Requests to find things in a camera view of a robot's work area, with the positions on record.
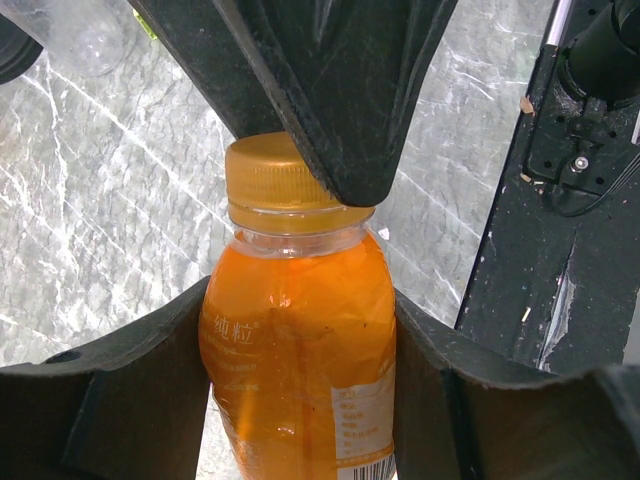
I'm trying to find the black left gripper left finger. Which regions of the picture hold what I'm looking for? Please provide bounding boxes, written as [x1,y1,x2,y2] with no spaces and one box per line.
[1,279,209,479]

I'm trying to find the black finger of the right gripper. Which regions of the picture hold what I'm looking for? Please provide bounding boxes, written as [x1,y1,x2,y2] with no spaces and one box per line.
[215,1,456,207]
[127,0,291,139]

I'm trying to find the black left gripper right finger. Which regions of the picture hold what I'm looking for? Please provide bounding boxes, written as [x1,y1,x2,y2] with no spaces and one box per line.
[393,295,639,479]

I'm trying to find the clear bottle green-print white cap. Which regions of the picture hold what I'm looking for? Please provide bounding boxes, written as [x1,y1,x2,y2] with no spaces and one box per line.
[1,0,129,77]

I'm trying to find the orange bottle red cap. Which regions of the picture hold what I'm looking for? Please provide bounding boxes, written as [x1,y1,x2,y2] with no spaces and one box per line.
[198,132,396,479]

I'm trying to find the lime green toy brick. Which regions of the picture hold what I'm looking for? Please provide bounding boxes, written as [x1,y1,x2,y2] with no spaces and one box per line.
[133,10,157,40]

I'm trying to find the black microphone stand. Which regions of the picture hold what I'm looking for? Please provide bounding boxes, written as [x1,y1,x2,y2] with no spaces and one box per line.
[0,16,43,85]

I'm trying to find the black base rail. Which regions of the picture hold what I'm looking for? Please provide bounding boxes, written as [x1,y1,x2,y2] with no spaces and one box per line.
[456,45,639,374]

